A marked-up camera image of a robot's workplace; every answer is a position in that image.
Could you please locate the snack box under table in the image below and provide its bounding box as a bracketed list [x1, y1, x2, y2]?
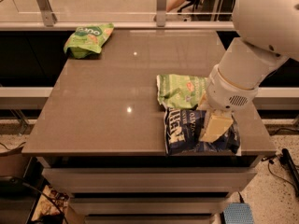
[31, 185, 69, 224]

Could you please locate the green rice chip bag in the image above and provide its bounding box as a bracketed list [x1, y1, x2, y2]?
[64, 23, 114, 59]

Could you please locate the black cable at left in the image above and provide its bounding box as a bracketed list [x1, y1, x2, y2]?
[0, 175, 70, 224]

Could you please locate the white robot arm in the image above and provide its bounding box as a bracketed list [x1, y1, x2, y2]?
[199, 0, 299, 143]

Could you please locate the left metal railing post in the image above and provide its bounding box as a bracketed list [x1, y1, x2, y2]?
[36, 0, 57, 27]

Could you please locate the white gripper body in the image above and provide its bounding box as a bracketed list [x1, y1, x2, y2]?
[206, 64, 258, 111]

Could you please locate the middle metal railing post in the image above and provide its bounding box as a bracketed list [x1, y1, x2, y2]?
[156, 0, 166, 27]

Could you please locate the blue Kettle chip bag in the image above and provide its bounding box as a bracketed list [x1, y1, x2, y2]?
[164, 108, 240, 155]

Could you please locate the grey drawer cabinet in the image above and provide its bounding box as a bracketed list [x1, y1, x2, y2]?
[38, 153, 261, 224]

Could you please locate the green Kettle chip bag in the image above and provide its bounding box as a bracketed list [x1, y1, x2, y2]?
[156, 74, 206, 109]

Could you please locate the blue foot pedal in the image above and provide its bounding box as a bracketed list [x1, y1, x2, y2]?
[222, 203, 254, 224]

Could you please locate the metal railing post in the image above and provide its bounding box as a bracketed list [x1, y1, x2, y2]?
[156, 0, 166, 27]
[36, 0, 57, 27]

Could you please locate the black power strip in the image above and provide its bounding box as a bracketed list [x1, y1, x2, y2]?
[280, 148, 299, 197]

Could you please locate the black cable on floor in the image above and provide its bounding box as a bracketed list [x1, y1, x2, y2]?
[261, 154, 299, 191]

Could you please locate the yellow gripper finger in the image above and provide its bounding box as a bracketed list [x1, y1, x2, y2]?
[199, 110, 233, 143]
[198, 94, 208, 110]

